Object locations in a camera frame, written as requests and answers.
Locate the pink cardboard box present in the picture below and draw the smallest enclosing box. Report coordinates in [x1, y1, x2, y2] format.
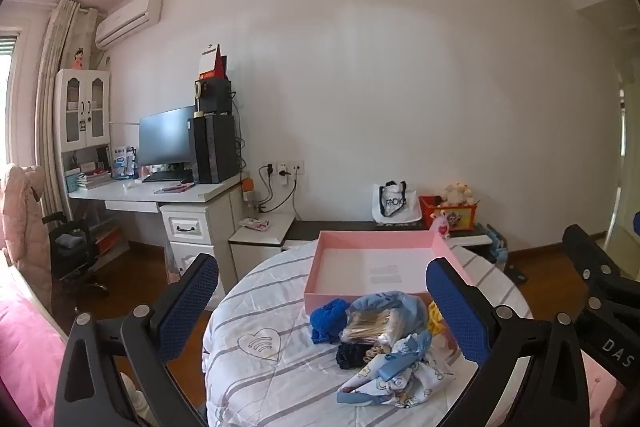
[303, 230, 473, 313]

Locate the white wall outlet strip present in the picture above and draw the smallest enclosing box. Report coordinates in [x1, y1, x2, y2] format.
[260, 161, 305, 176]

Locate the white side table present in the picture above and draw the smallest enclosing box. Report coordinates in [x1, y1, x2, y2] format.
[228, 213, 296, 289]

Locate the white tote bag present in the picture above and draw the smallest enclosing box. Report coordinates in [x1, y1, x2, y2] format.
[371, 181, 424, 224]

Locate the black power cable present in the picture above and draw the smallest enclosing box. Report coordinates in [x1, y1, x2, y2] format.
[257, 166, 277, 214]
[287, 174, 302, 221]

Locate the beige curtain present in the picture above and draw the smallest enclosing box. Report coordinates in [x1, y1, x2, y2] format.
[37, 0, 99, 218]

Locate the black keyboard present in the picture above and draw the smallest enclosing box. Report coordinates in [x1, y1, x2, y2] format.
[142, 170, 194, 184]

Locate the white striped quilt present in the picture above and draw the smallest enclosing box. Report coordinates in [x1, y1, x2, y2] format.
[201, 237, 536, 427]

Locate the baby print pouch blue ribbon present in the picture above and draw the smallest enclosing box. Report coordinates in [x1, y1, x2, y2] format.
[336, 332, 459, 408]

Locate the blue crochet piece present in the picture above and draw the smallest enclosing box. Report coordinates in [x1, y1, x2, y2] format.
[310, 299, 352, 344]

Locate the black office chair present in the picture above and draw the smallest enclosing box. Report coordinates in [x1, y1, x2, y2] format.
[42, 213, 110, 299]

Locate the white wooden bed frame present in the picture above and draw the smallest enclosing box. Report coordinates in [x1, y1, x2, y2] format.
[7, 262, 71, 343]

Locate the black computer monitor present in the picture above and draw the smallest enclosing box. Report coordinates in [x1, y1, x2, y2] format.
[138, 106, 197, 175]

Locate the cream plush toy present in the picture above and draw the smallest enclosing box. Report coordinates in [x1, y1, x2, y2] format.
[440, 183, 475, 208]

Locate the navy knitted scrunchie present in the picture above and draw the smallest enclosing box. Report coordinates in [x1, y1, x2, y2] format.
[336, 343, 375, 371]

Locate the black and white tv cabinet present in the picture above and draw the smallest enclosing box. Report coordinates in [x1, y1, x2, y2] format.
[287, 220, 509, 259]

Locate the window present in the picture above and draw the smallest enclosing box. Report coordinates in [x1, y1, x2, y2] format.
[0, 34, 21, 168]

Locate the white air conditioner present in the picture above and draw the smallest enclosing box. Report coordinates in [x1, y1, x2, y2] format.
[95, 0, 165, 49]

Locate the pink plush figure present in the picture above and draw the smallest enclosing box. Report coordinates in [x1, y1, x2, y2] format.
[432, 212, 453, 241]

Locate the red toy box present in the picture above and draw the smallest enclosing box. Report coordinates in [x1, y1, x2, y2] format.
[419, 195, 482, 233]

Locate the white desk with drawers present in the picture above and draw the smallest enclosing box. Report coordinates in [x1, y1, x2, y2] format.
[68, 172, 247, 294]

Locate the light blue fleece cloth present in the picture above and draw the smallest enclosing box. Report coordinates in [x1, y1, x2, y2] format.
[350, 290, 429, 344]

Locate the black computer tower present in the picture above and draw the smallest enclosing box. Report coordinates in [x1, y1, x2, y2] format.
[188, 113, 240, 184]

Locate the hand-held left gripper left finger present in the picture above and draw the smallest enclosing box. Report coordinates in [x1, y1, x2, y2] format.
[54, 253, 221, 427]

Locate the black box on tower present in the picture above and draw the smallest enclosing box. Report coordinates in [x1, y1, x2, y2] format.
[195, 78, 234, 116]

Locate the red and white calendar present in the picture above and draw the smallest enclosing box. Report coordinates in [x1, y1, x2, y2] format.
[196, 43, 229, 80]

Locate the blue and white packet box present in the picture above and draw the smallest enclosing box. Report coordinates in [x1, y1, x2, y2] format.
[112, 146, 137, 180]

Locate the yellow crochet piece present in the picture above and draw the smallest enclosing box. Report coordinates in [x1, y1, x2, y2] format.
[427, 302, 447, 338]

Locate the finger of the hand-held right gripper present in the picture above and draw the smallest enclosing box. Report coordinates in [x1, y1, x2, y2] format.
[561, 224, 640, 304]

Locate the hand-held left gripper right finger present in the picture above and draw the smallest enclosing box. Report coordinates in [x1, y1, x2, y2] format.
[425, 257, 592, 427]

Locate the stack of books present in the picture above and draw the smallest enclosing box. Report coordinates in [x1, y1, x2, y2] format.
[75, 171, 112, 190]

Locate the clear bag of cotton swabs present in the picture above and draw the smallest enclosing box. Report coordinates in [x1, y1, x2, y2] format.
[340, 307, 402, 349]

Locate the white glass door cabinet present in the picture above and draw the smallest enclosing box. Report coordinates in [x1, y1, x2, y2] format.
[53, 68, 112, 178]

